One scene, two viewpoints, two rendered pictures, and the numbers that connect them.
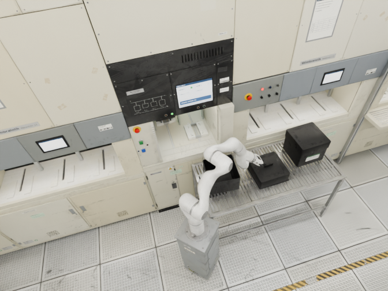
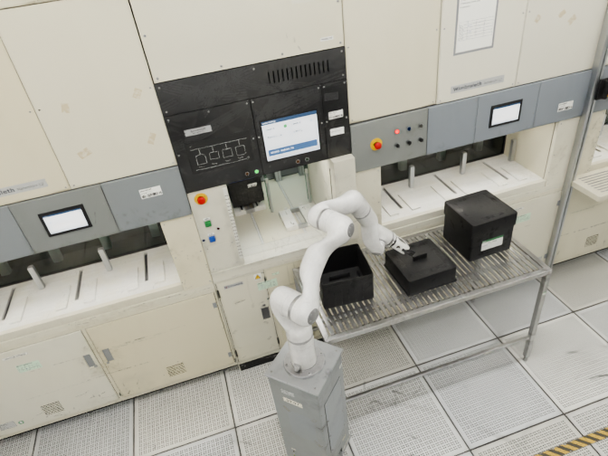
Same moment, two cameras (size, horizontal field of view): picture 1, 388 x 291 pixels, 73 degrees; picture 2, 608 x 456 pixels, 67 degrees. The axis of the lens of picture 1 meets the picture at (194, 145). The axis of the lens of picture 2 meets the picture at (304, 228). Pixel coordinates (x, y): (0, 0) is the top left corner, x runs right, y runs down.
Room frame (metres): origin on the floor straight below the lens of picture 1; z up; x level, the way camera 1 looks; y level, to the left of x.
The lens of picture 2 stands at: (-0.47, 0.01, 2.53)
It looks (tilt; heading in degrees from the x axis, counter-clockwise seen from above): 35 degrees down; 358
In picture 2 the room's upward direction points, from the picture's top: 8 degrees counter-clockwise
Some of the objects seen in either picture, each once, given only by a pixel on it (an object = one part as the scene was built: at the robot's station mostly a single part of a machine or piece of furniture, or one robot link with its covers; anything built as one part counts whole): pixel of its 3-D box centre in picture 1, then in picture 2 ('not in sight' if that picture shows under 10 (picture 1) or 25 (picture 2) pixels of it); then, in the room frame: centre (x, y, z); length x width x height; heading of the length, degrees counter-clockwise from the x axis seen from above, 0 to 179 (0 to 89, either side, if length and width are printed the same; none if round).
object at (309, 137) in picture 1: (305, 144); (478, 224); (1.62, -1.05, 0.89); 0.29 x 0.29 x 0.25; 13
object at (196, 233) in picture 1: (196, 224); (301, 347); (0.96, 0.05, 0.85); 0.19 x 0.19 x 0.18
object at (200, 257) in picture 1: (200, 247); (312, 408); (0.96, 0.05, 0.38); 0.28 x 0.28 x 0.76; 56
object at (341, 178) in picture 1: (260, 191); (414, 316); (1.47, -0.65, 0.38); 1.30 x 0.60 x 0.76; 101
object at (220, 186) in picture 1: (220, 174); (341, 275); (1.42, -0.21, 0.85); 0.28 x 0.28 x 0.17; 6
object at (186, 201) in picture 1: (191, 208); (290, 312); (0.98, 0.07, 1.07); 0.19 x 0.12 x 0.24; 43
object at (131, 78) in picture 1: (176, 120); (266, 202); (2.07, 0.15, 0.98); 0.95 x 0.88 x 1.95; 11
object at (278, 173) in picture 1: (267, 168); (419, 263); (1.44, -0.65, 0.83); 0.29 x 0.29 x 0.13; 13
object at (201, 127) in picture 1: (196, 130); (298, 216); (1.98, -0.04, 0.89); 0.22 x 0.21 x 0.04; 11
